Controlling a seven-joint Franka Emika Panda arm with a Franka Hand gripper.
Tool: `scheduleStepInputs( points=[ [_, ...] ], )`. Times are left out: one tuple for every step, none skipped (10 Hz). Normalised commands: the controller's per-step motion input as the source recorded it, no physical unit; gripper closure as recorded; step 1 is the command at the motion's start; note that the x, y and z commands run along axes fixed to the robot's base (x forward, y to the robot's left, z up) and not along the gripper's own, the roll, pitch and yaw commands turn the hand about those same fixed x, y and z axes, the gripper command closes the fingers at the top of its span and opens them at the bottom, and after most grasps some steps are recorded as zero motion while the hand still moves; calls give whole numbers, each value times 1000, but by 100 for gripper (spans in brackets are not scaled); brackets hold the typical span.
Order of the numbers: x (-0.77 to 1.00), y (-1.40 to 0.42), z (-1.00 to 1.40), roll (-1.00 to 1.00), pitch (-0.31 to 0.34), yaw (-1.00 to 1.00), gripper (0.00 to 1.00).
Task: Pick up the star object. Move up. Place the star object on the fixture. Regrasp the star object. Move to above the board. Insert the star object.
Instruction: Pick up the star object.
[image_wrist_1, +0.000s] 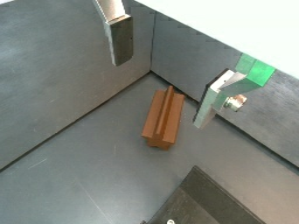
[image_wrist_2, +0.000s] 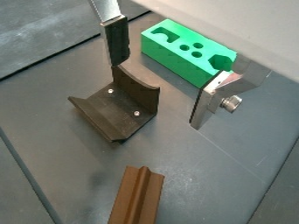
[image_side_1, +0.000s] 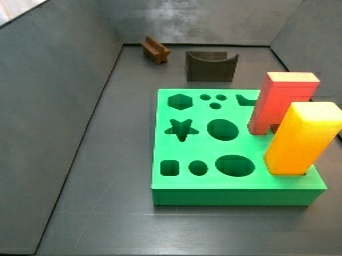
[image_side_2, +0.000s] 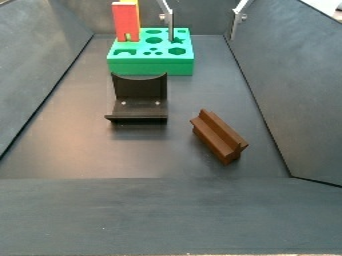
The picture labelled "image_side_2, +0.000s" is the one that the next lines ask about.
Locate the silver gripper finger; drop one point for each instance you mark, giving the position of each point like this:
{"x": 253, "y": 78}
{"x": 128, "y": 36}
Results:
{"x": 167, "y": 17}
{"x": 239, "y": 16}

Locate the black L-shaped fixture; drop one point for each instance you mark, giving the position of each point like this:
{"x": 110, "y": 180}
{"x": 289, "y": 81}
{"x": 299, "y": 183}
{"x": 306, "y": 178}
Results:
{"x": 140, "y": 98}

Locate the yellow block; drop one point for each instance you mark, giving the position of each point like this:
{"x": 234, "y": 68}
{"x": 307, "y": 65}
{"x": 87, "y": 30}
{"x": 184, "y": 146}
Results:
{"x": 130, "y": 1}

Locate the red arch block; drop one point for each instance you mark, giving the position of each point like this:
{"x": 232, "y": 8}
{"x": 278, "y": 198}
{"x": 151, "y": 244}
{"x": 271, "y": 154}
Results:
{"x": 126, "y": 21}

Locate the green shape sorter block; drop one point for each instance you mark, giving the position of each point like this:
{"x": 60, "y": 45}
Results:
{"x": 154, "y": 55}

